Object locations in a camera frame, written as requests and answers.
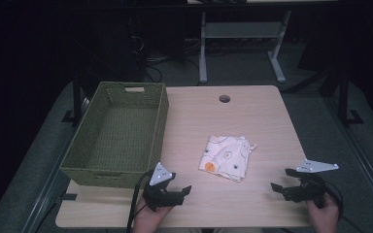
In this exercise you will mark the dark round table grommet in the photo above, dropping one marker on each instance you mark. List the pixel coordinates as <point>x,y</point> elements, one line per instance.
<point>224,98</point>

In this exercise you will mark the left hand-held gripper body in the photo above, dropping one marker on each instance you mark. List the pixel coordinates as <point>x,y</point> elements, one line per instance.
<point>159,176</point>

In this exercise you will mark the green woven basket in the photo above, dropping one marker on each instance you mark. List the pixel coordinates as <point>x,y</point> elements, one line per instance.
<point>123,136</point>

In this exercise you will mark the patterned cream cloth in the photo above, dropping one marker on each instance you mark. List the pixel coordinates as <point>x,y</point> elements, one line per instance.
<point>226,157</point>

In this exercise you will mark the person's left hand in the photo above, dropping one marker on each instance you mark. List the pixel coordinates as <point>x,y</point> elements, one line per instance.
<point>147,218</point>

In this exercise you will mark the black metal stand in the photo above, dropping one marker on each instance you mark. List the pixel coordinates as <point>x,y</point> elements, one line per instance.
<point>343,100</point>
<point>76,97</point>

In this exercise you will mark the person's right hand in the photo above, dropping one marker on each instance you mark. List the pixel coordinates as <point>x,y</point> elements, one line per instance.
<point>325,218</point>

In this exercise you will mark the black tape strip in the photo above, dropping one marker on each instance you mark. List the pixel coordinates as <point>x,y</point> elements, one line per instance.
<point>68,196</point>

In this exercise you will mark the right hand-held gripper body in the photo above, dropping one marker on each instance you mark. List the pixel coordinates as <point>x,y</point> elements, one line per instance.
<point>312,189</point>

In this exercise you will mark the white metal desk frame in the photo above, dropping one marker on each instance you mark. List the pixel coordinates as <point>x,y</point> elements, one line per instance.
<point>239,29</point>

